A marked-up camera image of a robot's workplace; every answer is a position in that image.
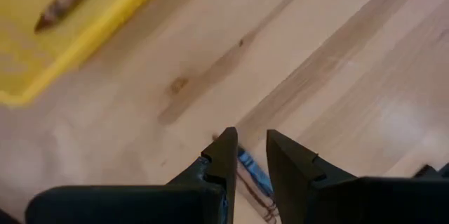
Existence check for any yellow plastic basket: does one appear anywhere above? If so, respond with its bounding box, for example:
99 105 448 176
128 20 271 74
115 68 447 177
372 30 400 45
0 0 176 107

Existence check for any blue crayon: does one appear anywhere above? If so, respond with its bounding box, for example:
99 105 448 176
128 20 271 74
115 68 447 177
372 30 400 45
236 145 275 199

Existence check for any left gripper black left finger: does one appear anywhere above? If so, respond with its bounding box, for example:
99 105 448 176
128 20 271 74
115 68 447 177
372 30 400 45
25 126 239 224

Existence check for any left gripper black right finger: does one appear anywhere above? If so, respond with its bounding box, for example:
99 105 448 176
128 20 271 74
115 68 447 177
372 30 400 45
265 129 449 224

